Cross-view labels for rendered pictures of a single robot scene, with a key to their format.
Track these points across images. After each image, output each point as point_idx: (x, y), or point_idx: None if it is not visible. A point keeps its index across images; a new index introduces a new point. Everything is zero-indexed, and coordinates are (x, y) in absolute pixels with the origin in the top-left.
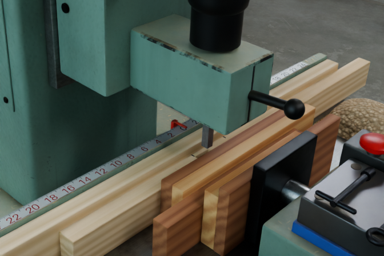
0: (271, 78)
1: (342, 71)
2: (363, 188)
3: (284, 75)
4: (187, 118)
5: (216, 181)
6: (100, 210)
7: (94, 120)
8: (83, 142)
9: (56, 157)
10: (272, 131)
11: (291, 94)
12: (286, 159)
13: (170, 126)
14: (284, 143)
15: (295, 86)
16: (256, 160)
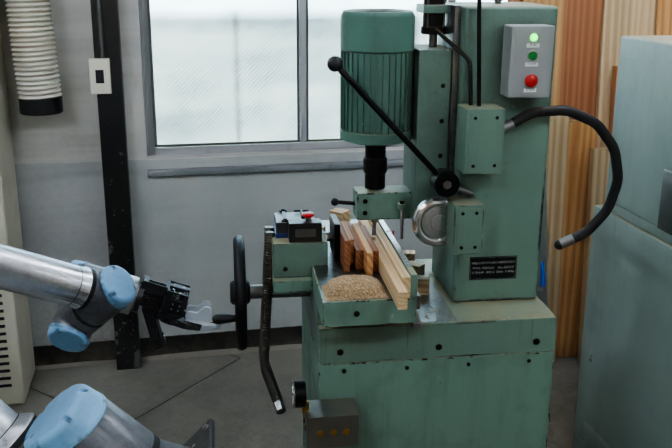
0: (404, 255)
1: (397, 281)
2: (300, 217)
3: (403, 258)
4: (479, 320)
5: (353, 231)
6: (366, 221)
7: (441, 247)
8: (439, 254)
9: (435, 250)
10: (363, 241)
11: (391, 261)
12: (331, 219)
13: (475, 313)
14: (349, 235)
15: (393, 260)
16: (347, 229)
